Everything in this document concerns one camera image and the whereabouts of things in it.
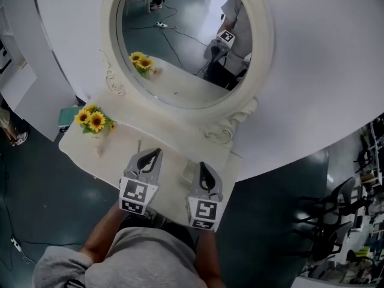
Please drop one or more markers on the person's legs black shorts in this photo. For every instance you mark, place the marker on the person's legs black shorts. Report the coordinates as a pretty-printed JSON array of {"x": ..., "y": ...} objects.
[{"x": 177, "y": 229}]

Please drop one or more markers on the thin grey stick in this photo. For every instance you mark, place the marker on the thin grey stick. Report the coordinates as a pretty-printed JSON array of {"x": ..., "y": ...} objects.
[{"x": 139, "y": 145}]

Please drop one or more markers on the grey chair black legs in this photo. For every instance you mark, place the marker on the grey chair black legs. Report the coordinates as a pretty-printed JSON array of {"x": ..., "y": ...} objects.
[
  {"x": 327, "y": 241},
  {"x": 330, "y": 199}
]

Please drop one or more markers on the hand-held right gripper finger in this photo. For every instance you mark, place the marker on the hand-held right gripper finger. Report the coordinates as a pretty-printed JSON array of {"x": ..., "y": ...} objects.
[
  {"x": 201, "y": 175},
  {"x": 209, "y": 178}
]

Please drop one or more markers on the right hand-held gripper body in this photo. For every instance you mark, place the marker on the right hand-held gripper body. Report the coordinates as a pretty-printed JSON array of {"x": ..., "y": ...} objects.
[{"x": 205, "y": 208}]

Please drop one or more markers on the white shelf unit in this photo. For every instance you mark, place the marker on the white shelf unit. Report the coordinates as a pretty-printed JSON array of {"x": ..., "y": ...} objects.
[{"x": 27, "y": 70}]

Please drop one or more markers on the sunflower bouquet in pot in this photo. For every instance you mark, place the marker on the sunflower bouquet in pot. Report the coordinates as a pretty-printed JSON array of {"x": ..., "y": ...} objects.
[{"x": 94, "y": 121}]

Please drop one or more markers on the person's grey shirt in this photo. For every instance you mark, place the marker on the person's grey shirt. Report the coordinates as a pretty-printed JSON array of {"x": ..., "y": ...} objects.
[{"x": 135, "y": 265}]

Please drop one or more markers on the person's left forearm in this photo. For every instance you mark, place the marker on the person's left forearm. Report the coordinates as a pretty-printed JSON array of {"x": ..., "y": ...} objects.
[{"x": 102, "y": 232}]

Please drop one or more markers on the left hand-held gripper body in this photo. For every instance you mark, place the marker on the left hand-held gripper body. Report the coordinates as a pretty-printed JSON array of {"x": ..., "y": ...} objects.
[{"x": 135, "y": 192}]

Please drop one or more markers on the oval mirror white carved frame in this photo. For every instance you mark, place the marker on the oval mirror white carved frame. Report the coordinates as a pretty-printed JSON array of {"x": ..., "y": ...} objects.
[{"x": 180, "y": 40}]

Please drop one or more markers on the person's right forearm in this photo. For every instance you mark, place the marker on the person's right forearm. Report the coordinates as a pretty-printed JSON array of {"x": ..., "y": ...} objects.
[{"x": 208, "y": 259}]

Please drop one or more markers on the lime green object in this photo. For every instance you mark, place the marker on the lime green object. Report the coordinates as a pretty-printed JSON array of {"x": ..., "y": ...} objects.
[{"x": 362, "y": 252}]

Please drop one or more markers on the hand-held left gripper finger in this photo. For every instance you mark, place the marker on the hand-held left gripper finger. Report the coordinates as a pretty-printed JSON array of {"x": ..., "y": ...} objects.
[
  {"x": 146, "y": 160},
  {"x": 156, "y": 164}
]

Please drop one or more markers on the white vanity table with mirror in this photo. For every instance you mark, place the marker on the white vanity table with mirror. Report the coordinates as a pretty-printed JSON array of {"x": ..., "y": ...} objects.
[{"x": 120, "y": 160}]

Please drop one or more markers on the white power strip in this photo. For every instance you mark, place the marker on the white power strip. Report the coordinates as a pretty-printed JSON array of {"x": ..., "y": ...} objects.
[{"x": 16, "y": 244}]

